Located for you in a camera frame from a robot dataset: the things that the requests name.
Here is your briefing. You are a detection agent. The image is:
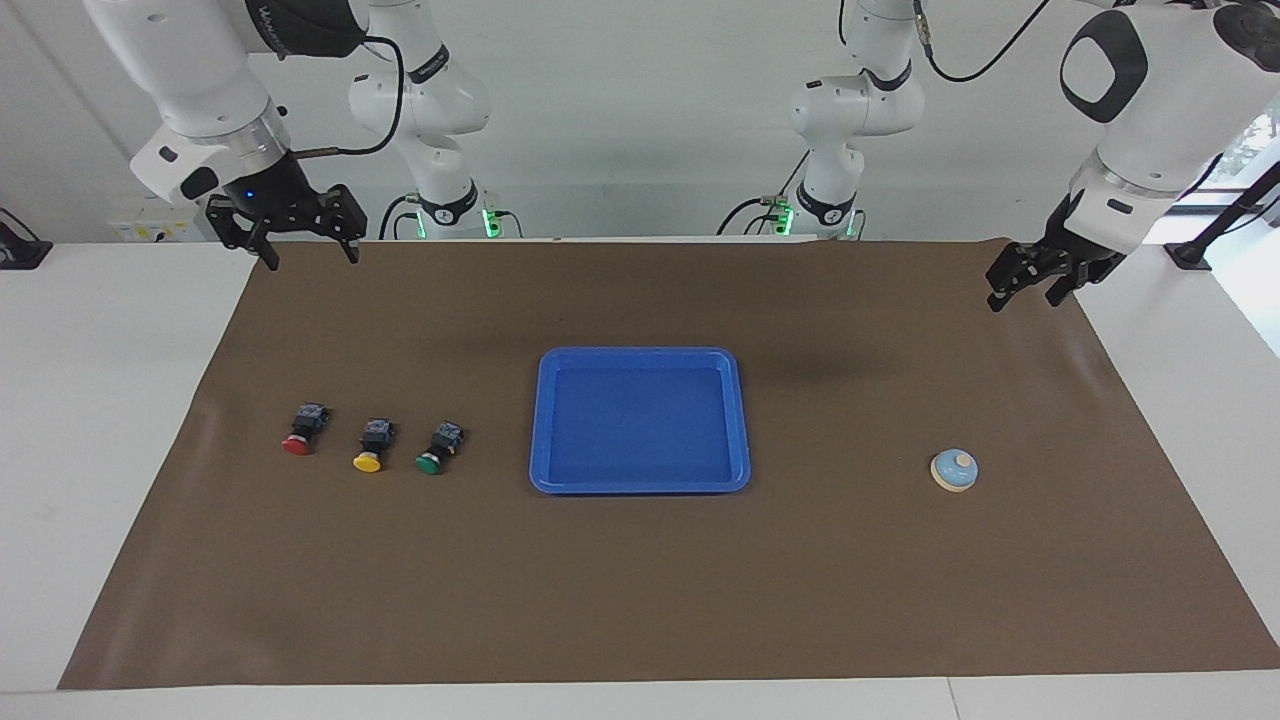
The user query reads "red push button switch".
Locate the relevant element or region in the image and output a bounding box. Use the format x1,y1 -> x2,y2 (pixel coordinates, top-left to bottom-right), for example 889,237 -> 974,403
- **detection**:
281,402 -> 333,457

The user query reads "blue service bell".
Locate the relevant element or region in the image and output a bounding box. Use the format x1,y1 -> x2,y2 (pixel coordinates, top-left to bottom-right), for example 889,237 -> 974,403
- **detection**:
930,448 -> 980,494

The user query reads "yellow push button switch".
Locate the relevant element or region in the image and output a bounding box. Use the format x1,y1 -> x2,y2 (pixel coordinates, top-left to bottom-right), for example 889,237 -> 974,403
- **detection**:
352,418 -> 396,473

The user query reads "green push button switch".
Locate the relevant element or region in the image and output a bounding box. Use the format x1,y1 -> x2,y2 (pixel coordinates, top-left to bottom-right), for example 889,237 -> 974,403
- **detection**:
414,421 -> 464,475

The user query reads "blue plastic tray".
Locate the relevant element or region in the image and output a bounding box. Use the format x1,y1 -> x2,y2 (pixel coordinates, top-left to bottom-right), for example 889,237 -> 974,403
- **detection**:
528,346 -> 752,496

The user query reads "window with greenery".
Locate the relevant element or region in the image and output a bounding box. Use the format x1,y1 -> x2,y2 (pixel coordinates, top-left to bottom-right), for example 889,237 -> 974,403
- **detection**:
1195,100 -> 1280,193

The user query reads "black table clamp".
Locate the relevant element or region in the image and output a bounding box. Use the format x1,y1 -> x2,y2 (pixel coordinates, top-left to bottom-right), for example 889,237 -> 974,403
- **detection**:
0,207 -> 54,271

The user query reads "brown table mat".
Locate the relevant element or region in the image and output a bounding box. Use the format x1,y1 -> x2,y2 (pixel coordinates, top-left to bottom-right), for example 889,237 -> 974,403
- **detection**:
57,237 -> 1280,691

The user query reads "black right base cable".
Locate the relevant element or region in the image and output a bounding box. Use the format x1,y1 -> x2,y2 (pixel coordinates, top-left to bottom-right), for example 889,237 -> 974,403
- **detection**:
378,193 -> 421,241

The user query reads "black base cable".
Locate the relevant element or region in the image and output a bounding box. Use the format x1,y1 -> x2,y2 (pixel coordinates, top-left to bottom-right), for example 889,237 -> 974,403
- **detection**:
716,150 -> 811,238
378,193 -> 421,241

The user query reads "white wall socket box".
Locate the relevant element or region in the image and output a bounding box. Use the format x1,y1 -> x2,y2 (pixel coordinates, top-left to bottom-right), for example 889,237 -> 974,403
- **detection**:
108,215 -> 216,244

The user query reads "black camera stand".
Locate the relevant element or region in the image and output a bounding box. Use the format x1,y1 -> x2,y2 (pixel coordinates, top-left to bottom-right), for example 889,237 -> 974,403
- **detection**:
1163,160 -> 1280,273

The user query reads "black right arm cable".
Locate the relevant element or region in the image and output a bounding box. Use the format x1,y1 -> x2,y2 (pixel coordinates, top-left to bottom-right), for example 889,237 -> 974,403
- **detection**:
285,35 -> 407,161

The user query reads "black left base cable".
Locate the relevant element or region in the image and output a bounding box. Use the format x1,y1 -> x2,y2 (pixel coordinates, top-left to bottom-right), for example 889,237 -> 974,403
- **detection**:
716,150 -> 811,238

